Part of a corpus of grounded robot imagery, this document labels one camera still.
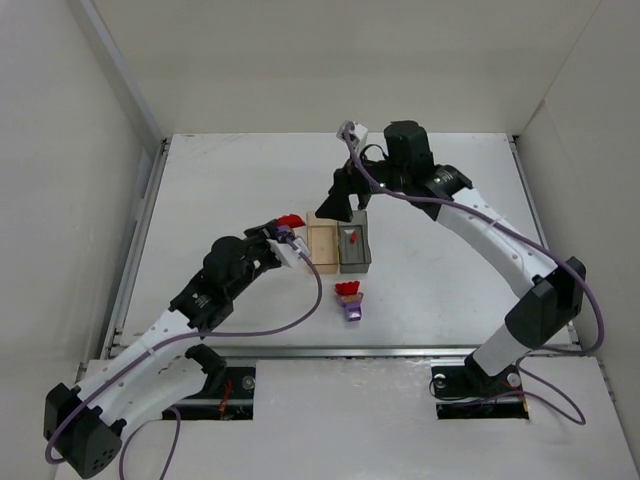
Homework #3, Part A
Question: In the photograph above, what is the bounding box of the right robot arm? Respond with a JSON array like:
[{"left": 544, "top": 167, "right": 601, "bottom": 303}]
[{"left": 316, "top": 120, "right": 586, "bottom": 397}]

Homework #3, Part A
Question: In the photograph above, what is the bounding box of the red curved lego brick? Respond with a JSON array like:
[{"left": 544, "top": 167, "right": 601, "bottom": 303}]
[{"left": 276, "top": 214, "right": 306, "bottom": 229}]

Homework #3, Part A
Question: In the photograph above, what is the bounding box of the amber transparent container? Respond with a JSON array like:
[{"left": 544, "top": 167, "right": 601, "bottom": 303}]
[{"left": 306, "top": 211, "right": 339, "bottom": 275}]

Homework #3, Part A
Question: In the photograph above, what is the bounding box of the purple lego piece with butterfly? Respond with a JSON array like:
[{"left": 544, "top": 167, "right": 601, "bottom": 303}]
[{"left": 338, "top": 293, "right": 364, "bottom": 323}]

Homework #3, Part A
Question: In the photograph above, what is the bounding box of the aluminium rail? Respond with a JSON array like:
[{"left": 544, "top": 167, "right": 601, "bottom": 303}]
[
  {"left": 74, "top": 138, "right": 171, "bottom": 382},
  {"left": 164, "top": 344, "right": 584, "bottom": 360},
  {"left": 508, "top": 134, "right": 616, "bottom": 401}
]

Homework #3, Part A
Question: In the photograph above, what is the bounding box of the aluminium left rail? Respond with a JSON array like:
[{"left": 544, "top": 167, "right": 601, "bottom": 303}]
[{"left": 74, "top": 138, "right": 171, "bottom": 382}]

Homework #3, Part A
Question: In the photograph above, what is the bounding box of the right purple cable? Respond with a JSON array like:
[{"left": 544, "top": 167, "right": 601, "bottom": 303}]
[{"left": 339, "top": 122, "right": 605, "bottom": 426}]

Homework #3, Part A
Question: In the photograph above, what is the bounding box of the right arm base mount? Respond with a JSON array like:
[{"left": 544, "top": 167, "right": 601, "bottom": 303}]
[{"left": 429, "top": 359, "right": 529, "bottom": 420}]

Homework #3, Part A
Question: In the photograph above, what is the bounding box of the red flower lego piece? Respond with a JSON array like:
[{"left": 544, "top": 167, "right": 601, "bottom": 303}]
[{"left": 334, "top": 281, "right": 360, "bottom": 297}]

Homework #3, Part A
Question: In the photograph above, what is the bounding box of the purple cable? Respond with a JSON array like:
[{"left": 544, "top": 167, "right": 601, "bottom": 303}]
[
  {"left": 339, "top": 122, "right": 605, "bottom": 426},
  {"left": 44, "top": 234, "right": 322, "bottom": 480}
]

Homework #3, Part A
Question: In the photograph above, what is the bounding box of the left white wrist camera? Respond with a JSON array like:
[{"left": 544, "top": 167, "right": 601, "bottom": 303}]
[{"left": 268, "top": 237, "right": 311, "bottom": 268}]

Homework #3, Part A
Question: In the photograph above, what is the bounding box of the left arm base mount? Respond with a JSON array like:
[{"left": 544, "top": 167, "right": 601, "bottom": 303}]
[{"left": 173, "top": 344, "right": 257, "bottom": 421}]

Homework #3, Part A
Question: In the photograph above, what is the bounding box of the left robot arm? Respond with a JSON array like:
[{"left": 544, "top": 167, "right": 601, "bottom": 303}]
[{"left": 44, "top": 220, "right": 292, "bottom": 479}]

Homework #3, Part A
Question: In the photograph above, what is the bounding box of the aluminium front rail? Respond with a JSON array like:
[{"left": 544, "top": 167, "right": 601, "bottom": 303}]
[{"left": 164, "top": 344, "right": 584, "bottom": 360}]

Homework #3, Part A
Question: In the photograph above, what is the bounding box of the grey transparent container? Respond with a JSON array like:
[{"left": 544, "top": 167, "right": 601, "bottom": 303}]
[{"left": 338, "top": 210, "right": 372, "bottom": 274}]

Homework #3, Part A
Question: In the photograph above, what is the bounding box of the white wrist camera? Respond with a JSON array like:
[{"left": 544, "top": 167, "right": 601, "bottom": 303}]
[
  {"left": 336, "top": 120, "right": 369, "bottom": 147},
  {"left": 268, "top": 237, "right": 311, "bottom": 268}
]

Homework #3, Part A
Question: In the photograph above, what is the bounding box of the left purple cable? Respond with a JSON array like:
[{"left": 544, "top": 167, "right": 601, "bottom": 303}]
[{"left": 44, "top": 234, "right": 322, "bottom": 480}]

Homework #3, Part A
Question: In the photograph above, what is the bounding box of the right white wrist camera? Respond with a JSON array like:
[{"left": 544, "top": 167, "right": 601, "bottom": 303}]
[{"left": 336, "top": 120, "right": 369, "bottom": 147}]

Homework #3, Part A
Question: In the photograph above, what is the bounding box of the aluminium right rail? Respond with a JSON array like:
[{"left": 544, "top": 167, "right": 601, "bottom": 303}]
[{"left": 508, "top": 134, "right": 616, "bottom": 401}]

